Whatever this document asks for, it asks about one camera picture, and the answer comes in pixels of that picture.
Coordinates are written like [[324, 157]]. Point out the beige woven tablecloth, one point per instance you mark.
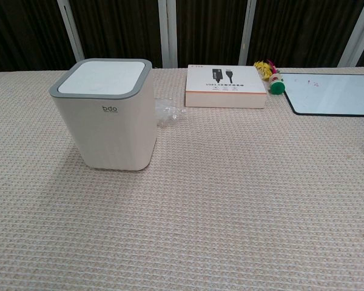
[[200, 212]]

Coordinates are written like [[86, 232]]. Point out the clear crumpled plastic bag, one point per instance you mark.
[[167, 113]]

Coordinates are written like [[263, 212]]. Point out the white square container lid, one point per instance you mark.
[[101, 76]]

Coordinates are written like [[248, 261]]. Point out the feather shuttlecock with green base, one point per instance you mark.
[[271, 77]]

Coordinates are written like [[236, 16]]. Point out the white bdo trash bin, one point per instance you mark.
[[118, 133]]

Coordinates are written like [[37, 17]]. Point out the black-framed small whiteboard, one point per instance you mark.
[[333, 92]]

